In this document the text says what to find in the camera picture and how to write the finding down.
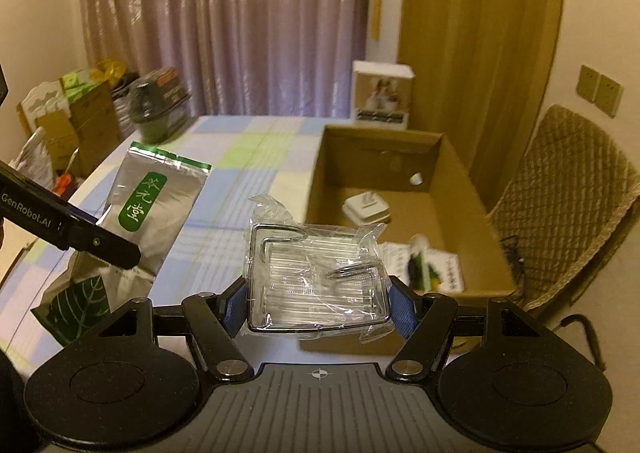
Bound wall socket plate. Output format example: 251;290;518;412
597;74;626;118
576;64;602;104

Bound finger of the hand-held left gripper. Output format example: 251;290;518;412
66;214;142;269

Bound small brown cardboard carton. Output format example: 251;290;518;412
35;110;81;174

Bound white product box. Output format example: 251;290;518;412
351;60;415;130

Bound cardboard box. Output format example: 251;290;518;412
299;125;518;359

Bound green tissue packs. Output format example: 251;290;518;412
59;69;98;91

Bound silver foil tea bag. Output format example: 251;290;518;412
31;140;212;346

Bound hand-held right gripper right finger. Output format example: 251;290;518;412
385;276;546;381

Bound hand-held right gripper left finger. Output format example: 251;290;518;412
97;279;253;381

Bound tall brown cardboard carton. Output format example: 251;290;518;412
67;82;121;174

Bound printed plastic bag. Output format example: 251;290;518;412
11;128;53;184

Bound white chair back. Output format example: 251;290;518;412
17;83;68;134

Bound quilted chair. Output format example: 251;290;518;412
485;104;640;374

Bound white medicine box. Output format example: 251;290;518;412
378;242;416;281

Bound green and white box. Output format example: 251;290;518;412
407;253;463;293

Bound white plug adapter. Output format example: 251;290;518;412
342;192;392;224

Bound mauve curtain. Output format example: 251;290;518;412
77;0;373;118

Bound yellow plastic bag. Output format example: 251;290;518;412
95;59;126;84

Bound dark pot with clear dome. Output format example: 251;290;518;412
127;73;191;144

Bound clear plastic wrapper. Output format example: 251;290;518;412
241;193;393;346

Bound wooden door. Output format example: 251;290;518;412
397;0;566;184

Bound checked tablecloth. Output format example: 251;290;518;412
0;115;326;334

